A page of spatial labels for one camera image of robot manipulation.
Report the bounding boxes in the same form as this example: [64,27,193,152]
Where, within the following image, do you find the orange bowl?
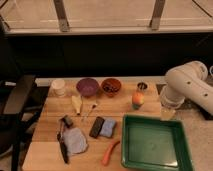
[101,78,121,97]

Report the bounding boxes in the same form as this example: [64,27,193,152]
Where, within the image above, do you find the black knife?
[57,121,69,164]

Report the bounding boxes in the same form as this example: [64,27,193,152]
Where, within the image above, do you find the small metal cup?
[137,82,148,91]

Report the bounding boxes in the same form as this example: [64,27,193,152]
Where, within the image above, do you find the orange carrot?
[101,140,120,166]

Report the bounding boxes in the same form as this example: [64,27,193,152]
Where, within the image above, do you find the purple bowl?
[76,78,99,97]

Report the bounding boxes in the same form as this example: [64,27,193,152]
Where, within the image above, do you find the black rectangular block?
[89,117,104,138]

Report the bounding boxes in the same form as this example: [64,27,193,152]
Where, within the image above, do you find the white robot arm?
[160,61,213,120]

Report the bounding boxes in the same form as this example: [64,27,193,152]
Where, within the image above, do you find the black chair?
[0,22,38,171]

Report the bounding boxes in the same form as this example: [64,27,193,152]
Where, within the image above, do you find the dark grapes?
[103,85,118,92]

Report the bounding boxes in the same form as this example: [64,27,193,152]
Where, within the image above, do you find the white cup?
[51,79,66,96]

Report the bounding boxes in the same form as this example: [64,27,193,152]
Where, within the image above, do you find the yellow banana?
[71,96,82,115]

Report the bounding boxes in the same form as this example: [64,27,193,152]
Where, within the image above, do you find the small wooden spoon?
[82,103,98,121]

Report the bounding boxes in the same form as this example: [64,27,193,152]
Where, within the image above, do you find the green tray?
[121,115,194,171]

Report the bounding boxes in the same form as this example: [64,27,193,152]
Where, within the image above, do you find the grey cloth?
[63,127,88,156]

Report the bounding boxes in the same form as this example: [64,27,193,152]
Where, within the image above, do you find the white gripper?
[160,87,185,120]

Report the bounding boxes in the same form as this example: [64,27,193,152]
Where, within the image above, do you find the black brush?
[61,115,73,128]

